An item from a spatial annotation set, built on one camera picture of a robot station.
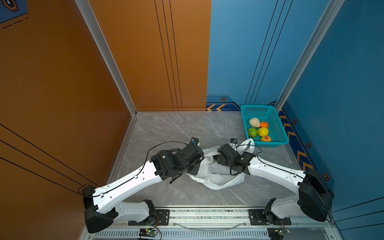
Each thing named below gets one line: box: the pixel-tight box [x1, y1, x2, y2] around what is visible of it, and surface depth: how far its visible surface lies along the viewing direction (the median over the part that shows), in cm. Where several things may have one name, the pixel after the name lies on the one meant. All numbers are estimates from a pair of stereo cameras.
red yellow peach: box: [260, 135, 272, 142], surface depth 100 cm
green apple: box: [247, 127, 258, 138], surface depth 103 cm
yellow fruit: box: [257, 127, 269, 137], surface depth 104 cm
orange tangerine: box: [260, 121, 268, 128], surface depth 109 cm
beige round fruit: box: [249, 117, 261, 128], surface depth 108 cm
